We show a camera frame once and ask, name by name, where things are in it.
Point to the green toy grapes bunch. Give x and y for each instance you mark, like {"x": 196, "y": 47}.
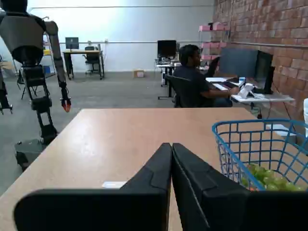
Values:
{"x": 272, "y": 180}

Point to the small white tape piece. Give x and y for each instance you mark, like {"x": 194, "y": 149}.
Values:
{"x": 113, "y": 184}

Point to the white desk device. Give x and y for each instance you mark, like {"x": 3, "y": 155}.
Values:
{"x": 246, "y": 90}

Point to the black office chair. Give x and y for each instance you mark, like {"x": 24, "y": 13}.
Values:
{"x": 92, "y": 57}
{"x": 180, "y": 92}

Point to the person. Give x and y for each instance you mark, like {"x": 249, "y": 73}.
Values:
{"x": 190, "y": 79}

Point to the cardboard box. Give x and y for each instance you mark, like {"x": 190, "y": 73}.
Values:
{"x": 139, "y": 73}

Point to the black tall monitor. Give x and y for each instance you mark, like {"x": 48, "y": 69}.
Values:
{"x": 264, "y": 69}

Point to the grey backed computer monitor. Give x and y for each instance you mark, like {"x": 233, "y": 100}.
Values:
{"x": 238, "y": 62}

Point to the white desk black legs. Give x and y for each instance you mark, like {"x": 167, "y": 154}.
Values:
{"x": 168, "y": 66}

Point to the wooden desk black legs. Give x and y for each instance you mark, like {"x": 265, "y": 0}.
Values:
{"x": 81, "y": 51}

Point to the small black monitor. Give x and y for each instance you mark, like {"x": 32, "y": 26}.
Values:
{"x": 72, "y": 43}

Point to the shelf with pink boxes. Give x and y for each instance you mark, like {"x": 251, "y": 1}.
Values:
{"x": 211, "y": 44}

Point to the black computer monitor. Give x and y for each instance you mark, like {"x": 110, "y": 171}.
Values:
{"x": 166, "y": 48}

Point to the grey humanoid robot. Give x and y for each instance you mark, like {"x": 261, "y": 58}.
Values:
{"x": 24, "y": 31}

